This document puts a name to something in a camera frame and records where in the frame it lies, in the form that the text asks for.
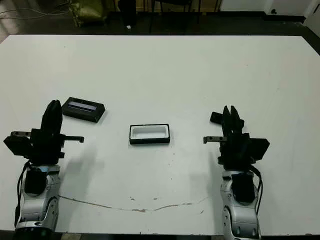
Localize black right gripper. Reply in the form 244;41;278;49
203;105;271;172

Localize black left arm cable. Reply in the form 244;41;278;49
14;161;32;226

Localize black upright stand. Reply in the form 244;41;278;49
122;0;138;28

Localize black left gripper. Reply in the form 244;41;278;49
3;99;85;166

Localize yellow-green sack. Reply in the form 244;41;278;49
67;0;108;28

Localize black box lid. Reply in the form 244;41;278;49
61;96;107;124

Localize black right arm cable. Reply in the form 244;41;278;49
251;167;264;221

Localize black box base white liner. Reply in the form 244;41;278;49
129;123;172;146

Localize white floor cable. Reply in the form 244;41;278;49
0;2;73;20

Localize slim black camera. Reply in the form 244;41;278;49
209;111;245;127

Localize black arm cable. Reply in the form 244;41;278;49
251;167;264;221
14;161;32;226

